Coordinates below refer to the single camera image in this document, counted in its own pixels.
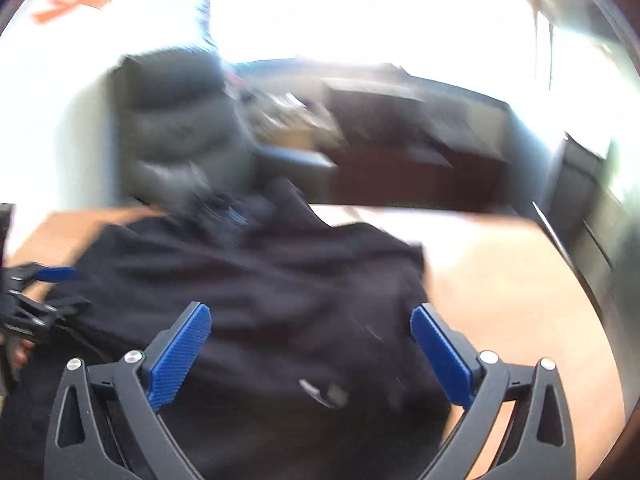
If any grey cabinet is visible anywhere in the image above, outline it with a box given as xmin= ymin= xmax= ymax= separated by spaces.
xmin=547 ymin=132 xmax=626 ymax=286

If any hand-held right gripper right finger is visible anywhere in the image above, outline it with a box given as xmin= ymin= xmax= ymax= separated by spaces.
xmin=410 ymin=303 xmax=576 ymax=480

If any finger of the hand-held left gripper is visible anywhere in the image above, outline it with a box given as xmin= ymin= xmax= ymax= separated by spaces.
xmin=5 ymin=296 xmax=95 ymax=333
xmin=9 ymin=261 xmax=80 ymax=292

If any dark wooden desk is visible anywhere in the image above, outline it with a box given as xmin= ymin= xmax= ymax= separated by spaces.
xmin=320 ymin=77 xmax=511 ymax=211

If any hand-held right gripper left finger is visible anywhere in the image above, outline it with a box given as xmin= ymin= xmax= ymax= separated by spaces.
xmin=44 ymin=301 xmax=213 ymax=480

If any black garment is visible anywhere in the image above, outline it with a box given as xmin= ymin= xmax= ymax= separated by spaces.
xmin=0 ymin=177 xmax=453 ymax=480

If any person's left hand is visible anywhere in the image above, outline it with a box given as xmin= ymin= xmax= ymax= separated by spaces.
xmin=9 ymin=337 xmax=37 ymax=376

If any black office chair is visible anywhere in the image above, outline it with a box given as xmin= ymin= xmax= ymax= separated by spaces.
xmin=112 ymin=49 xmax=261 ymax=216

